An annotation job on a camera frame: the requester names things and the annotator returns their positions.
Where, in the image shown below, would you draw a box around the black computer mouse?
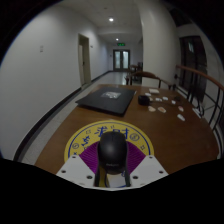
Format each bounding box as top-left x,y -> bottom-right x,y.
97,130 -> 129,175

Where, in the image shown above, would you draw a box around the dark-framed glass window wall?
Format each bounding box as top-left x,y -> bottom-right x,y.
179,34 -> 208,103

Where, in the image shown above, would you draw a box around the small black box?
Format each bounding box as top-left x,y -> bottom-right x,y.
137,94 -> 151,107

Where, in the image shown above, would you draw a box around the round yellow mouse pad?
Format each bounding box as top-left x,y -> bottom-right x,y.
63,119 -> 155,165

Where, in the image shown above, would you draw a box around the flat black folder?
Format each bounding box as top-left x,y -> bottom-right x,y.
75,85 -> 138,117

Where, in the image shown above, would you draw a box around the wood-topped black metal railing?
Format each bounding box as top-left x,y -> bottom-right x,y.
174,64 -> 224,143

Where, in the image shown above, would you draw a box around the glazed double door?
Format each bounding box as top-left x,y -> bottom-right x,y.
112,49 -> 131,72

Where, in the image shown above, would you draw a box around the wooden armchair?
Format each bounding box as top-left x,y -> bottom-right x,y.
125,70 -> 175,91

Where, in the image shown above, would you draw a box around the recessed ceiling lights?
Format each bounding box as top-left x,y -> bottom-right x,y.
107,16 -> 120,42

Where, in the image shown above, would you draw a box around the white square card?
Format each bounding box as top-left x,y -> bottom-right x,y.
148,87 -> 161,95

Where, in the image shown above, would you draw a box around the plain side door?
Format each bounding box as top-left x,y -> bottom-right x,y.
77,33 -> 92,88

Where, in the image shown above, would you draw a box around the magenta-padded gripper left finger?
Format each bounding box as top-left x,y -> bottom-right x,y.
56,142 -> 102,188

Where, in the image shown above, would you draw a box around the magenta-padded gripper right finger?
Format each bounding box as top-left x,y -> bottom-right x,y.
125,144 -> 169,188

